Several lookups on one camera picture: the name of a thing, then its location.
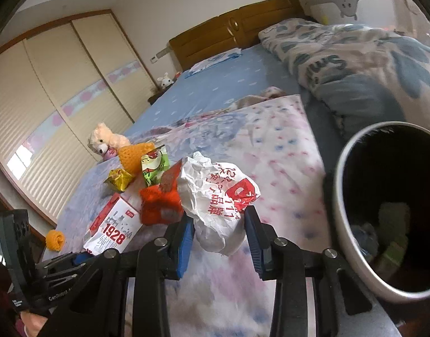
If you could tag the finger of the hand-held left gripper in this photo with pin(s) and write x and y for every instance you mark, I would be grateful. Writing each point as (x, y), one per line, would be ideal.
(64, 276)
(80, 259)

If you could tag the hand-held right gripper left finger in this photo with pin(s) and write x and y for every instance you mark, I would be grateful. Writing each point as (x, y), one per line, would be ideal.
(185, 249)

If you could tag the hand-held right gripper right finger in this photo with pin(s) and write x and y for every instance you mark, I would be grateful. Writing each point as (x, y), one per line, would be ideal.
(257, 249)

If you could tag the green spouted drink pouch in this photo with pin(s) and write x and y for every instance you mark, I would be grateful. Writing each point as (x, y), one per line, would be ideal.
(153, 166)

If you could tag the orange cone foam fruit net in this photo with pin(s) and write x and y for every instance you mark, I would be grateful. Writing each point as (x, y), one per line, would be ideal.
(132, 158)

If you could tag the dark trash bin white rim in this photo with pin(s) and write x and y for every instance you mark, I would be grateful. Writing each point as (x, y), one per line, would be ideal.
(394, 175)

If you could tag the person's left hand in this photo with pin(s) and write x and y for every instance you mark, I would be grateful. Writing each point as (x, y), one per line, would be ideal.
(32, 324)

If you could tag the orange rolled foam fruit net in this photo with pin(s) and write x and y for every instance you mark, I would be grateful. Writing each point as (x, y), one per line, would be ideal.
(55, 240)

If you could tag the red white drink carton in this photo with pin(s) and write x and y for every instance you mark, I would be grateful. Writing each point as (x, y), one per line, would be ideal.
(113, 224)

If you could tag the red snack wrapper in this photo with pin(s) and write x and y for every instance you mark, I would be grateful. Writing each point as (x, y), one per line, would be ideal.
(159, 207)

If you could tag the yellow snack wrapper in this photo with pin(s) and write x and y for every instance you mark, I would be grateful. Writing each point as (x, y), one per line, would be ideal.
(118, 179)

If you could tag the crumpled blue white wrapper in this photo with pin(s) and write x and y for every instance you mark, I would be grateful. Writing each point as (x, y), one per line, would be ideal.
(364, 237)

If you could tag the pink floral blanket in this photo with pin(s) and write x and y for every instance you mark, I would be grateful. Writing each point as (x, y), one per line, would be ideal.
(271, 140)

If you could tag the beige teddy bear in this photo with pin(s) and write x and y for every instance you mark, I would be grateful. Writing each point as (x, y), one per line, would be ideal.
(102, 140)

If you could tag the dark wooden nightstand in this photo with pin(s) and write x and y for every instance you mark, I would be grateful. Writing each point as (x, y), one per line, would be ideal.
(155, 96)

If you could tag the brown white cloth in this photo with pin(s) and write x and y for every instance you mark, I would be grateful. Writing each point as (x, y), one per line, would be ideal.
(269, 93)

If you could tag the cream sliding door wardrobe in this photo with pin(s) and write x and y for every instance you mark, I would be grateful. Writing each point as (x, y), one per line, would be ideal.
(60, 94)

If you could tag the blue dotted bed sheet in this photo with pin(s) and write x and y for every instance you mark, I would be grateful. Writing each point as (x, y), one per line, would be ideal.
(218, 87)

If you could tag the white bunny plush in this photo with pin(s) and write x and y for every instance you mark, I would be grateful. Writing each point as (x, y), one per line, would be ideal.
(165, 82)

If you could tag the blue white pillow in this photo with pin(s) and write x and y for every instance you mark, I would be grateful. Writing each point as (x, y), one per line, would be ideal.
(211, 62)

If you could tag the blue heart print quilt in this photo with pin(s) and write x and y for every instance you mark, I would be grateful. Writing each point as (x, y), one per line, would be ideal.
(341, 59)

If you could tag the wooden bed headboard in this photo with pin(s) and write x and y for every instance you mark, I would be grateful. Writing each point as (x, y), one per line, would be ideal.
(208, 38)

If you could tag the grey mesh bed rail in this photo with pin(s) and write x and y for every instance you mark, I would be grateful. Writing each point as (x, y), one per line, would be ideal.
(344, 3)

